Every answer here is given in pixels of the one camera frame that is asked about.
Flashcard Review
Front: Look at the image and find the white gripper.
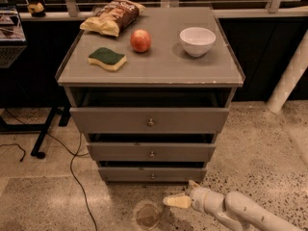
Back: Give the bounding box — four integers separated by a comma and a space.
163, 180, 225, 216

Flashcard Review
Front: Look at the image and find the grey bottom drawer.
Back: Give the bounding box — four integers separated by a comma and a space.
98, 161, 206, 183

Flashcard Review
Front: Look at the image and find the grey drawer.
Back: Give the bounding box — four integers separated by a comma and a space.
71, 91, 229, 134
88, 134, 215, 162
98, 161, 206, 183

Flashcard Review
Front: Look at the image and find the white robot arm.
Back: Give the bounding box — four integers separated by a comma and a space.
163, 180, 302, 231

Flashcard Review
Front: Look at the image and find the grey middle drawer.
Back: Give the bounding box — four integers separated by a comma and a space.
88, 134, 215, 162

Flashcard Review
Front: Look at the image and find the grey drawer cabinet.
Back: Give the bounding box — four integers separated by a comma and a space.
55, 5, 246, 185

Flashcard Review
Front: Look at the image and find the grey top drawer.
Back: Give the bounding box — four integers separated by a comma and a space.
71, 91, 229, 134

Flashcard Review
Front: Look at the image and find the white ceramic bowl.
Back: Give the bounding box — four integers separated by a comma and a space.
180, 27, 216, 57

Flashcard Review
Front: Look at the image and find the white diagonal pipe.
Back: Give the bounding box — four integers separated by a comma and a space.
266, 30, 308, 113

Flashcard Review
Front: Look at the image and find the red apple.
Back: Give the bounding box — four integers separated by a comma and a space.
130, 29, 151, 53

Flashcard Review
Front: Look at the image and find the green yellow sponge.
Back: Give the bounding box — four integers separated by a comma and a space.
88, 47, 127, 71

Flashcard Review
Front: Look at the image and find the brown yellow chip bag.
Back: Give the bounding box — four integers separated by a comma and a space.
80, 0, 145, 37

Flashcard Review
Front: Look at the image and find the metal railing ledge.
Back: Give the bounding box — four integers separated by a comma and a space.
17, 0, 308, 21

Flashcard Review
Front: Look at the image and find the black desk with laptop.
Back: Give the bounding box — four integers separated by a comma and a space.
0, 4, 69, 159

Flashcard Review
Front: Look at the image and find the yellow black object on ledge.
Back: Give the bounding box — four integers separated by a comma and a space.
27, 2, 45, 17

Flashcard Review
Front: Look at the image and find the black floor cable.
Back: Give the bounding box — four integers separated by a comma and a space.
4, 108, 99, 231

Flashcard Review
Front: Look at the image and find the short black cable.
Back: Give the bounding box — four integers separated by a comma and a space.
0, 142, 27, 163

